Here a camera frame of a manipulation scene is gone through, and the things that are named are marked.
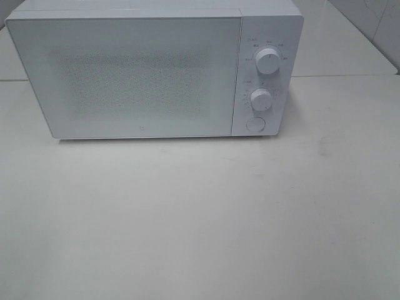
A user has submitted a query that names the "white microwave oven body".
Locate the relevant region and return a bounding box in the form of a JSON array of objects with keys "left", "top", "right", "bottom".
[{"left": 5, "top": 1, "right": 304, "bottom": 139}]

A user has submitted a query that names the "round white door button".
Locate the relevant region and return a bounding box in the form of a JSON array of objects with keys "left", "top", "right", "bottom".
[{"left": 246, "top": 117, "right": 266, "bottom": 133}]

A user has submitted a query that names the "white timer knob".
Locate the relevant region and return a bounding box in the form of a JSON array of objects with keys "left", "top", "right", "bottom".
[{"left": 250, "top": 89, "right": 273, "bottom": 111}]

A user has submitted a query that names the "white microwave door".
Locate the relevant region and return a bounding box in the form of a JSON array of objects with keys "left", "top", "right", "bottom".
[{"left": 7, "top": 17, "right": 241, "bottom": 139}]

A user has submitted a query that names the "upper white power knob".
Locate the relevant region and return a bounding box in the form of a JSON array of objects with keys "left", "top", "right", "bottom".
[{"left": 254, "top": 46, "right": 281, "bottom": 75}]

